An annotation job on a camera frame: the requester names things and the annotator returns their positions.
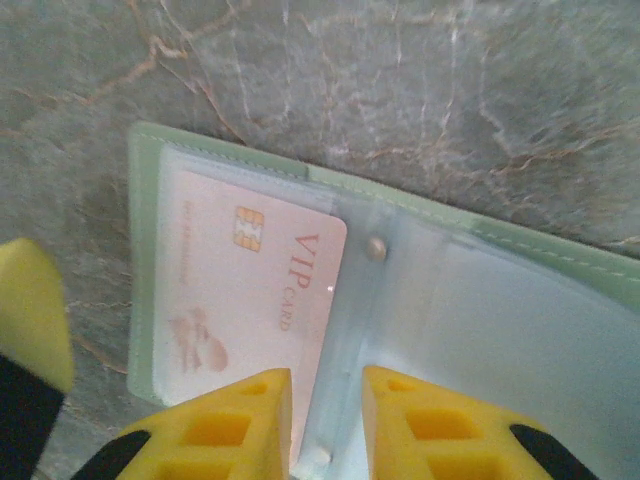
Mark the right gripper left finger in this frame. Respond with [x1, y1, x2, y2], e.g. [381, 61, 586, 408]
[73, 368, 294, 480]

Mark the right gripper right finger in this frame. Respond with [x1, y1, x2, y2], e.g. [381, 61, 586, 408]
[360, 365, 640, 480]

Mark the green card holder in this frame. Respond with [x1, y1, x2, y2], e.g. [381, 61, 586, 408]
[126, 121, 640, 480]

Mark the pink VIP card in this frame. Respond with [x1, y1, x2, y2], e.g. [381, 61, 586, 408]
[152, 168, 350, 451]

